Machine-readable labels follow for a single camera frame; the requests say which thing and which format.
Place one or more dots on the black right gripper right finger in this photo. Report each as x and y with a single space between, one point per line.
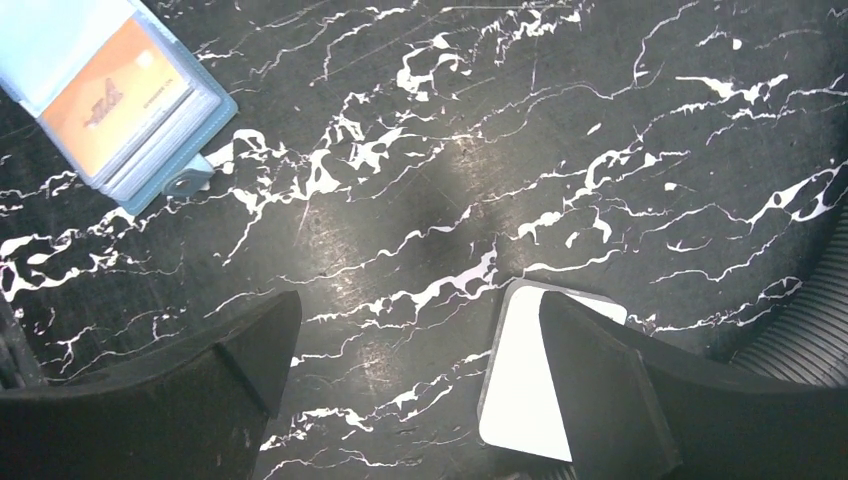
634 407

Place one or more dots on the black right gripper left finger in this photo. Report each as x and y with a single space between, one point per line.
194 409

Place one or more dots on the light blue card holder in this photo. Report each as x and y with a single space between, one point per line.
44 44

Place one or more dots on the orange VIP credit card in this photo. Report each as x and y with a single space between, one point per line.
116 102

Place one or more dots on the white rectangular box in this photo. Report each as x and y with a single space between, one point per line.
518 408

